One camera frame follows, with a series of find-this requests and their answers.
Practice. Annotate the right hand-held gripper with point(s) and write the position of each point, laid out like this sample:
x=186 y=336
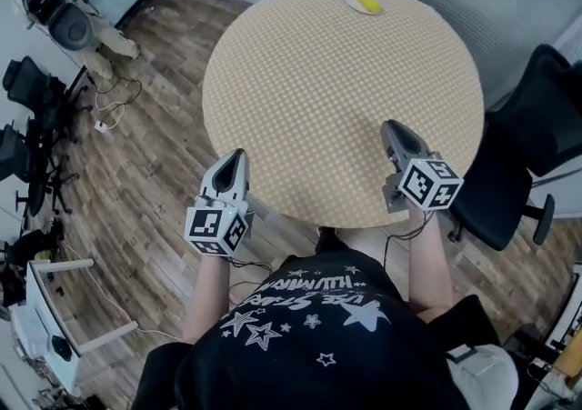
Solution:
x=427 y=185

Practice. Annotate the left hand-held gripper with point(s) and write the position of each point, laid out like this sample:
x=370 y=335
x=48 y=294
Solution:
x=204 y=224

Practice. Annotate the small white plate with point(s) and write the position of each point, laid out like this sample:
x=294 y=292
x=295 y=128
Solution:
x=349 y=1

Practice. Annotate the person's right forearm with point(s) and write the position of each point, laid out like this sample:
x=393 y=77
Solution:
x=429 y=272

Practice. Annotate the person's left forearm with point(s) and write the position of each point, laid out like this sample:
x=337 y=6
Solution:
x=209 y=299

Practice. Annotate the round table with checkered cloth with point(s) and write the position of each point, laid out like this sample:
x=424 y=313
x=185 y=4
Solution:
x=327 y=103

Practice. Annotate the black mesh office chair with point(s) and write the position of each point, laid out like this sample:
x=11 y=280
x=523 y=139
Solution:
x=514 y=158

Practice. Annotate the person's leg with black shoe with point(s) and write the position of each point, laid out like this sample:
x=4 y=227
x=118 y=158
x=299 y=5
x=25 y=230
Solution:
x=332 y=242

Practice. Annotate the person's black star-print shirt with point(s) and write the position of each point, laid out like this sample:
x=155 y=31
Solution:
x=318 y=353

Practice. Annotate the black swivel chair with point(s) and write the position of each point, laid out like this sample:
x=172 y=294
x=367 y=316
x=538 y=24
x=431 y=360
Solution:
x=32 y=81
x=18 y=153

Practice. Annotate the black round chest rig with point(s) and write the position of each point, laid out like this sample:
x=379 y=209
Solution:
x=68 y=26

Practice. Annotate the black computer mouse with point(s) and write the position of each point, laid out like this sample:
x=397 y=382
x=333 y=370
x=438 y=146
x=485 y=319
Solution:
x=61 y=346

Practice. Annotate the white desk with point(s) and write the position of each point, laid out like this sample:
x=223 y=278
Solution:
x=41 y=335

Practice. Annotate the white waist pouch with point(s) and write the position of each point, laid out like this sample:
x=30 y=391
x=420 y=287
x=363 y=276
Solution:
x=486 y=376

